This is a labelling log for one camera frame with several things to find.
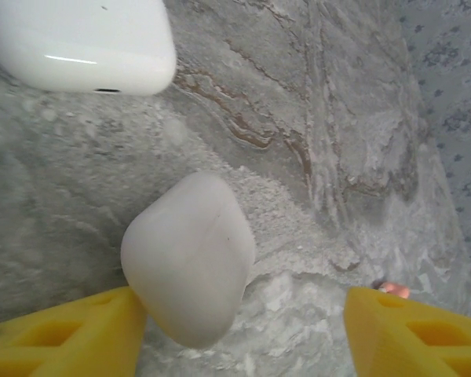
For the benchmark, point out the white earbud charging case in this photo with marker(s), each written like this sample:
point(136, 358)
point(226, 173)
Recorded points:
point(82, 39)
point(188, 255)

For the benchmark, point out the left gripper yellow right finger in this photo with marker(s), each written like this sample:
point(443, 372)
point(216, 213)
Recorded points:
point(380, 345)

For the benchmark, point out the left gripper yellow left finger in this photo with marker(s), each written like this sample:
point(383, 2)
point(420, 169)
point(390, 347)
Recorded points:
point(102, 353)

